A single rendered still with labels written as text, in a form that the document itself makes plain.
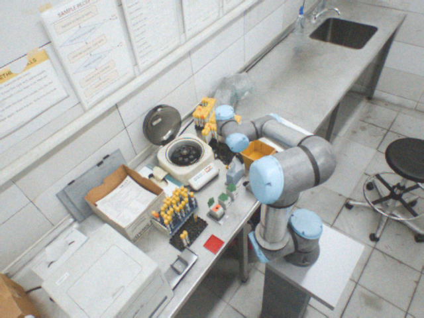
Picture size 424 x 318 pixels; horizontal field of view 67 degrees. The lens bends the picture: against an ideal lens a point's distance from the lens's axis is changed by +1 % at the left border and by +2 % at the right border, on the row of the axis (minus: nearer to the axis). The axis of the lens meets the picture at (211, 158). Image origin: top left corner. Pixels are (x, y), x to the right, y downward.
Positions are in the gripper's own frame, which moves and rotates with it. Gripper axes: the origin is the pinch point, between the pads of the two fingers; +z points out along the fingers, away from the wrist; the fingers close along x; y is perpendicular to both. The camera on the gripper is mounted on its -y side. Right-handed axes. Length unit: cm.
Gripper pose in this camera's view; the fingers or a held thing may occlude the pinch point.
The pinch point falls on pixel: (230, 165)
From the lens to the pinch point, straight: 148.5
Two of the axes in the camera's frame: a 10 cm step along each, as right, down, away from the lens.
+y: -5.8, 6.4, -5.0
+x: 8.1, 3.9, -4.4
